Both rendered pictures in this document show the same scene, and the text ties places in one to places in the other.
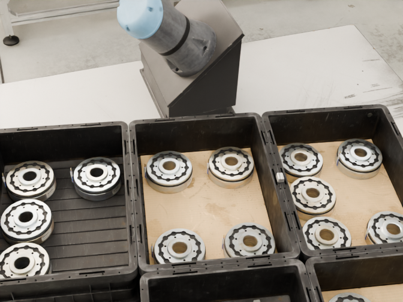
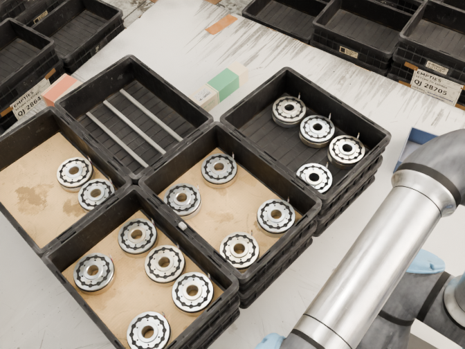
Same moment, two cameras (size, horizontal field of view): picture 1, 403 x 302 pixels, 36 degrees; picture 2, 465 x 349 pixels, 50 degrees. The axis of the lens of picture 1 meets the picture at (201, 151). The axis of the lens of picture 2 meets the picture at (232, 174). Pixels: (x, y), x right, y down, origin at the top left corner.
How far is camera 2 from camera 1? 1.46 m
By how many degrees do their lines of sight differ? 74
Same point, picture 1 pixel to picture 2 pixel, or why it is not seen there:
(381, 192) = (117, 318)
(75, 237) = (286, 147)
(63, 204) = (315, 158)
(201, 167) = (261, 244)
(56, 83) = not seen: outside the picture
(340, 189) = (150, 297)
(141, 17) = not seen: hidden behind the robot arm
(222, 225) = (212, 210)
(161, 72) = not seen: hidden behind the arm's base
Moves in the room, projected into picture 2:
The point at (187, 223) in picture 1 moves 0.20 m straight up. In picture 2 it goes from (234, 197) to (231, 154)
